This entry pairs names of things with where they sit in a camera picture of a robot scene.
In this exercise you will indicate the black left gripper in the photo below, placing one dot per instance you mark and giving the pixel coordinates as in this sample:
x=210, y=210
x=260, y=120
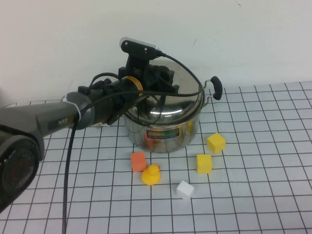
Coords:
x=150, y=78

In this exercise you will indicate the steel pot lid black knob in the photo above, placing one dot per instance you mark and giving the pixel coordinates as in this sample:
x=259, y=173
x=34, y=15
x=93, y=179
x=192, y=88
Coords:
x=180, y=102

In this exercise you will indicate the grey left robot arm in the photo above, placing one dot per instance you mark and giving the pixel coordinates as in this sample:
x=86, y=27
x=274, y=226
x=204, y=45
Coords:
x=48, y=115

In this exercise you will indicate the yellow foam cube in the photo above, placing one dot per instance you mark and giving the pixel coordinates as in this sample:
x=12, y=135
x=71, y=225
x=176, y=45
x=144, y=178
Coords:
x=204, y=163
x=215, y=143

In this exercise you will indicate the orange foam cube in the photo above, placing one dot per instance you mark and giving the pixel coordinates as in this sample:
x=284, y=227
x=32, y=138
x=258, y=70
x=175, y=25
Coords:
x=138, y=162

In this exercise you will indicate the yellow rubber duck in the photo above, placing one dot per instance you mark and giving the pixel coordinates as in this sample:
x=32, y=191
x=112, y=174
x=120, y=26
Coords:
x=151, y=176

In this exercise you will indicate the white zip tie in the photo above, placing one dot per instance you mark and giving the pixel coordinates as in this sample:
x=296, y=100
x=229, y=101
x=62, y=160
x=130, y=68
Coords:
x=76, y=109

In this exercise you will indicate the white foam cube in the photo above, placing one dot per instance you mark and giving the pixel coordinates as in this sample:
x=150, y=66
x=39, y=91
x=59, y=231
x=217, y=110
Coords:
x=185, y=190

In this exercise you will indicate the white black grid tablecloth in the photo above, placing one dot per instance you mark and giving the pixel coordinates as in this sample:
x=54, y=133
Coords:
x=243, y=195

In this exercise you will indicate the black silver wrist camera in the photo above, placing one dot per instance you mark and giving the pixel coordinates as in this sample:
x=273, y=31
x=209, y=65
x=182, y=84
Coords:
x=139, y=47

